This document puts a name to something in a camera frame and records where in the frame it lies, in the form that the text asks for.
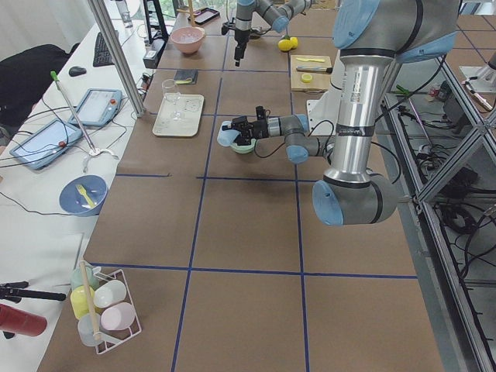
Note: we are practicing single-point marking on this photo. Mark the yellow cup in rack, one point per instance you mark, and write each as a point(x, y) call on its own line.
point(79, 302)

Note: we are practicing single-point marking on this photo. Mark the yellow plastic knife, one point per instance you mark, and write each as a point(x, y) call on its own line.
point(314, 60)

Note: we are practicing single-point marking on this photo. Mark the green bowl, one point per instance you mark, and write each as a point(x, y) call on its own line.
point(243, 149)

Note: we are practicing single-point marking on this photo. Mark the cream bear tray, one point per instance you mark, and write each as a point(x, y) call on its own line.
point(191, 108)

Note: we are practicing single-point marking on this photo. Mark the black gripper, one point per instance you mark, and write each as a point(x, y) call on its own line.
point(259, 129)
point(239, 38)

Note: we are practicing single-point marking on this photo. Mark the wooden cutting board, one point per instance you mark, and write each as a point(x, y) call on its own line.
point(310, 73)

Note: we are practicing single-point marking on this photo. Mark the seated person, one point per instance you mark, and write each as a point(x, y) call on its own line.
point(25, 77)

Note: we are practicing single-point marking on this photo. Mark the white cup in rack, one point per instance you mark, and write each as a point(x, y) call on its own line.
point(110, 293)

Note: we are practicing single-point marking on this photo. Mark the red bottle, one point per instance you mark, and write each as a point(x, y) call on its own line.
point(17, 321)

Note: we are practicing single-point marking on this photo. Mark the clear glass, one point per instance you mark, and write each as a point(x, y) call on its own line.
point(170, 93)

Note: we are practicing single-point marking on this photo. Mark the far teach pendant tablet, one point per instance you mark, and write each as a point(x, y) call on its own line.
point(98, 106)

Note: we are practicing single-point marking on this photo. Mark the clear cup in rack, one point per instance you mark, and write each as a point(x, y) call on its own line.
point(86, 332)

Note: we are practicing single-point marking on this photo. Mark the aluminium frame post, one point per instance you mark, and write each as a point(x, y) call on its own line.
point(108, 32)

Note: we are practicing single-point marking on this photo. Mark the white wire cup rack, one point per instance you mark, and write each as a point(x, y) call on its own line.
point(115, 338)

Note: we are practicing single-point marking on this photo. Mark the near teach pendant tablet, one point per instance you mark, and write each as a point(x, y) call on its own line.
point(47, 144)

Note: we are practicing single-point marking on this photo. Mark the teach pendant tablet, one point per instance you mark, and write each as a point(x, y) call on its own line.
point(47, 144)
point(98, 106)

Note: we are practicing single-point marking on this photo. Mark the black tripod handle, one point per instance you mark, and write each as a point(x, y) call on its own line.
point(16, 291)

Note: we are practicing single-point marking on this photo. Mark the grey folded cloth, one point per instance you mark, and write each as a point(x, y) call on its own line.
point(186, 76)

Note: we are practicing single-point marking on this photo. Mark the metal reacher stick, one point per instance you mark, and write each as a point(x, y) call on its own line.
point(93, 150)

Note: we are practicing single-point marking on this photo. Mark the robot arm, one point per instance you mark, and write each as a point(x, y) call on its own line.
point(277, 17)
point(370, 36)

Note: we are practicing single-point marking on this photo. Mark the blue bowl with fork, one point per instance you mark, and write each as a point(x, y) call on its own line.
point(74, 204)

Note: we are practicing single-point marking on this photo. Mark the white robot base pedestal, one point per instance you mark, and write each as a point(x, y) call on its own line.
point(327, 107)

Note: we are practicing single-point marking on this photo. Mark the black keyboard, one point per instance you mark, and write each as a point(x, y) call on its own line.
point(102, 56)

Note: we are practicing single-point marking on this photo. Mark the yellow plastic fork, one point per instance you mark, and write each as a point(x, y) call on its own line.
point(83, 192)

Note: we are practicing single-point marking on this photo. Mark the black computer mouse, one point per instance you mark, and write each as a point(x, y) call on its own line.
point(76, 71)

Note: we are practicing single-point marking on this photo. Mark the green cup in rack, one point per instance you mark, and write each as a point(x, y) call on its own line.
point(77, 278)

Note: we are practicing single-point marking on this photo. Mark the half lemon slice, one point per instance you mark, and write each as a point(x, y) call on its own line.
point(306, 78)

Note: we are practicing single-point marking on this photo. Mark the light blue plastic cup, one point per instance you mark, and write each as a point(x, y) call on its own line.
point(227, 135)

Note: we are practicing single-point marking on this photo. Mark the pink cup in rack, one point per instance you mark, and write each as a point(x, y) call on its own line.
point(118, 317)

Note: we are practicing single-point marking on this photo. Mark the pink bowl with ice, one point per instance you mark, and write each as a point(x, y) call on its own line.
point(188, 39)

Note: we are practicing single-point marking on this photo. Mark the yellow lemon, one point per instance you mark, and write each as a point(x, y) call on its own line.
point(285, 45)
point(294, 42)

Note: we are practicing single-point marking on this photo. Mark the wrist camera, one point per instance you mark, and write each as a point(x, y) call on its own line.
point(261, 113)
point(228, 26)

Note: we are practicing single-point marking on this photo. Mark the steel muddler black tip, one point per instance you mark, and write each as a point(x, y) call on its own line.
point(317, 70)

